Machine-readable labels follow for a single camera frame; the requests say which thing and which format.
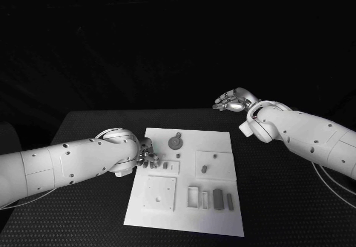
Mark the grey gear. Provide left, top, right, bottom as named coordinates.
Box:
left=167, top=136, right=184, bottom=151

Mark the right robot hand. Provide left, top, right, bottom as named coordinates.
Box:
left=211, top=87, right=262, bottom=112

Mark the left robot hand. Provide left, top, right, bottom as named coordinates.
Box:
left=135, top=137, right=161, bottom=169

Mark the white cable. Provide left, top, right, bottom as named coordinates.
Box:
left=0, top=188, right=57, bottom=210
left=311, top=161, right=356, bottom=204
left=315, top=163, right=356, bottom=196

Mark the white task board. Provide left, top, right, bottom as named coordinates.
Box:
left=122, top=127, right=244, bottom=238

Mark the thick grey long cylinder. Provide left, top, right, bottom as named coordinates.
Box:
left=211, top=189, right=224, bottom=211

